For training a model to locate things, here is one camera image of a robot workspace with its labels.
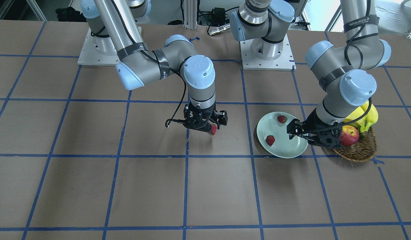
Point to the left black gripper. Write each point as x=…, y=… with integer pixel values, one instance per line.
x=310, y=124

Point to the aluminium frame post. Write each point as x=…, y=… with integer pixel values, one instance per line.
x=190, y=14

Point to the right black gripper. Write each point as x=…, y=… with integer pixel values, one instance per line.
x=221, y=118

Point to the light green plate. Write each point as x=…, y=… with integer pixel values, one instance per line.
x=283, y=147

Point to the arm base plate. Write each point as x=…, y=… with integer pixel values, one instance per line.
x=266, y=53
x=97, y=52

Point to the red apple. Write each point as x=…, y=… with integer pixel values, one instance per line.
x=349, y=135

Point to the red strawberry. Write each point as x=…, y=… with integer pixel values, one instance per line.
x=282, y=119
x=270, y=140
x=213, y=129

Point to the wicker fruit basket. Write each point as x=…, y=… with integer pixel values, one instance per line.
x=363, y=150

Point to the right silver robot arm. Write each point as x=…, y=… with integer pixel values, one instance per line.
x=137, y=66

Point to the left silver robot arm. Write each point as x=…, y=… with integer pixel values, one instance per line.
x=341, y=72

